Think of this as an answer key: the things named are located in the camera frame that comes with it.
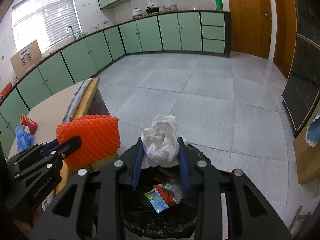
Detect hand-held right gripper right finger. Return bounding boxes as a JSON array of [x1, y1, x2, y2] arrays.
[[176, 136, 292, 240]]

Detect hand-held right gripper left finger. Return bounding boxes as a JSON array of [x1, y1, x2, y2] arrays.
[[31, 137, 145, 240]]

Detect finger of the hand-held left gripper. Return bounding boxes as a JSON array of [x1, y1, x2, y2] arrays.
[[24, 140, 60, 159], [15, 136, 83, 180]]

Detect short orange foam net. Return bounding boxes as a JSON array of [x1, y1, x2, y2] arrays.
[[55, 114, 121, 169]]

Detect white paper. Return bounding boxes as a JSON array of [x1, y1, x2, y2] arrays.
[[141, 114, 189, 168]]

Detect long orange foam net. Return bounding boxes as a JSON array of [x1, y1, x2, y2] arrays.
[[153, 184, 179, 205]]

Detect trash bin with black bag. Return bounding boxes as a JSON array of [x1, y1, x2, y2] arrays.
[[117, 142, 227, 239]]

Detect white wrapper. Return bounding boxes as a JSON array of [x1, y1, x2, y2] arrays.
[[164, 184, 184, 204]]

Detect blue plastic bag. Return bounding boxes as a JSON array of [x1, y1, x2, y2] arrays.
[[15, 125, 37, 153]]

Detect red snack packet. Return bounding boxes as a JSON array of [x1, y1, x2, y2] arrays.
[[20, 114, 38, 134]]

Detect blue white packet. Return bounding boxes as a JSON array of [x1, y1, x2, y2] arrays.
[[144, 189, 169, 214]]

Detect grey cloth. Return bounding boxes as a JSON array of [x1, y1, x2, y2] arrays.
[[62, 79, 93, 123]]

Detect red basin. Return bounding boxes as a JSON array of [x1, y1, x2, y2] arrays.
[[0, 81, 13, 98]]

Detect cardboard box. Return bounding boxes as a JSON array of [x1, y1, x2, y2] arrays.
[[10, 39, 43, 79]]

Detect green drawer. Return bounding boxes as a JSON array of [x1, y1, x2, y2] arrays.
[[202, 39, 225, 54], [201, 12, 225, 27], [201, 26, 225, 40]]

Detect light wooden cabinet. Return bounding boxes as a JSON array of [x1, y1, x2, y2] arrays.
[[293, 120, 320, 185]]

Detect wooden stick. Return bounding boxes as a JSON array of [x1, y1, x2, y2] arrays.
[[289, 206, 313, 232]]

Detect white window blind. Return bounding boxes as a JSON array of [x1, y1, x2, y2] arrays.
[[12, 0, 82, 53]]

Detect green lower cabinets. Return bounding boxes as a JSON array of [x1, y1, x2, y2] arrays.
[[0, 11, 232, 155]]

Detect blue white round object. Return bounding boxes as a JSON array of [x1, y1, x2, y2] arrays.
[[305, 115, 320, 147]]

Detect black cabinet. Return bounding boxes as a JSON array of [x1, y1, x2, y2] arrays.
[[282, 0, 320, 138]]

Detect closed wooden door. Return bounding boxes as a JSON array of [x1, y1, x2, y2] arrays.
[[225, 0, 272, 59]]

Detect open wooden door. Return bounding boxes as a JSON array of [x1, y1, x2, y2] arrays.
[[272, 0, 298, 79]]

